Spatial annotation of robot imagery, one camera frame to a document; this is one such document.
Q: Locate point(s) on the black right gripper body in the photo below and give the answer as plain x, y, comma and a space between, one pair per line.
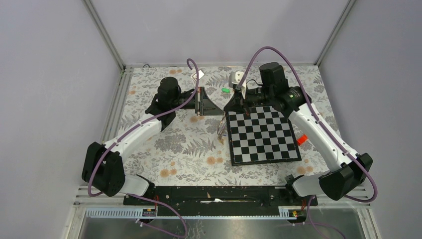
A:
252, 97

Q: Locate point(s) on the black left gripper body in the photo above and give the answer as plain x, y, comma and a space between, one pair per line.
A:
194, 103

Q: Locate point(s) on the silver keyring with clips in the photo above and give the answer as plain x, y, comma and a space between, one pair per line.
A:
221, 129

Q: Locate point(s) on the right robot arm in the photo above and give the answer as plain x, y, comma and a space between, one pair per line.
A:
347, 168

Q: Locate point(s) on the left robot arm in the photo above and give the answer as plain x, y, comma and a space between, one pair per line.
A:
103, 167

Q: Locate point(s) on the green key tag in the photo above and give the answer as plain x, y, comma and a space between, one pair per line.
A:
225, 90

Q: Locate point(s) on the black white chessboard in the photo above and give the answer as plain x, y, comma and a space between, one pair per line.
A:
263, 136

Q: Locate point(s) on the floral patterned table mat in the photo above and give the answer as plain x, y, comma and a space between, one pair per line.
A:
189, 152

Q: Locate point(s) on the red key tag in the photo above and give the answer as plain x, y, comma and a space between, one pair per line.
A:
302, 140

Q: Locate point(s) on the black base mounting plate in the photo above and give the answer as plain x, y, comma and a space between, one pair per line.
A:
216, 197

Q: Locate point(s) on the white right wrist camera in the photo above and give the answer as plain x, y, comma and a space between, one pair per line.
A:
235, 79

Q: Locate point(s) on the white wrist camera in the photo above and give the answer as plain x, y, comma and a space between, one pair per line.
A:
196, 75
235, 79

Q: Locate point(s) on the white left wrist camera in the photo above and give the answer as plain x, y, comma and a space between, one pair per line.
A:
196, 75

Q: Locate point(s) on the white slotted cable duct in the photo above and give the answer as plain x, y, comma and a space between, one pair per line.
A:
146, 213

